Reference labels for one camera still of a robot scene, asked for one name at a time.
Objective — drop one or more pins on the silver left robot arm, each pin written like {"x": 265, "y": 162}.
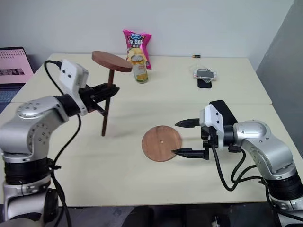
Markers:
{"x": 30, "y": 132}

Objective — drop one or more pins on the black right wrist housing block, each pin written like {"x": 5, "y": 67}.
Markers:
{"x": 223, "y": 110}

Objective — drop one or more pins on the yellow drink bottle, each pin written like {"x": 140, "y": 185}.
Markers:
{"x": 140, "y": 71}

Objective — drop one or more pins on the white phone in clear bag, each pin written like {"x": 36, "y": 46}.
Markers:
{"x": 204, "y": 74}

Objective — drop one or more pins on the small black gold battery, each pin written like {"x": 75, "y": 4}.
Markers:
{"x": 196, "y": 56}

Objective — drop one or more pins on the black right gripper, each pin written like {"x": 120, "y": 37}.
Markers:
{"x": 209, "y": 137}

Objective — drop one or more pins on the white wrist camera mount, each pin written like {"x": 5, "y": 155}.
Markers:
{"x": 213, "y": 118}
{"x": 71, "y": 75}

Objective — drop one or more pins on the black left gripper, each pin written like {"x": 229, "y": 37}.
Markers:
{"x": 87, "y": 94}

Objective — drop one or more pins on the round wooden base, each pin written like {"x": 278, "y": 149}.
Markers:
{"x": 158, "y": 139}

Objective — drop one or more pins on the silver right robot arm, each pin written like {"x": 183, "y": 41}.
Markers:
{"x": 262, "y": 144}

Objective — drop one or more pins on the wooden pole with round disc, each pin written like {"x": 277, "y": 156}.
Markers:
{"x": 111, "y": 61}

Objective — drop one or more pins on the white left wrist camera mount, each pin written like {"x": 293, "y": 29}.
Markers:
{"x": 71, "y": 75}

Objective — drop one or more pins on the pink potato chips bag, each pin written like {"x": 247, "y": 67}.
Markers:
{"x": 137, "y": 40}

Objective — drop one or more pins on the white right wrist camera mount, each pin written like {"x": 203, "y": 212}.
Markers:
{"x": 213, "y": 118}

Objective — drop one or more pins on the open laptop with pink screen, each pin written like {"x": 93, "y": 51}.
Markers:
{"x": 14, "y": 63}

